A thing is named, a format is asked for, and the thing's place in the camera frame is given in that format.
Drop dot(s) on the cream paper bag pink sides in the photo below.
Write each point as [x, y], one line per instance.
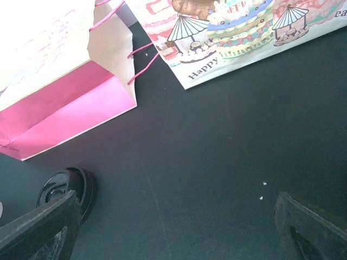
[66, 67]

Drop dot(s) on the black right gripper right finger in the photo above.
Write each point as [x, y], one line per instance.
[307, 231]

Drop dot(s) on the Cream Bear printed paper bag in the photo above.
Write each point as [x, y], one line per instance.
[201, 40]

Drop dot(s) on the black coffee cup lid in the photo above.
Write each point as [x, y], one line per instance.
[70, 179]

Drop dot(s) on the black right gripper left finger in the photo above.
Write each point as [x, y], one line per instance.
[47, 232]

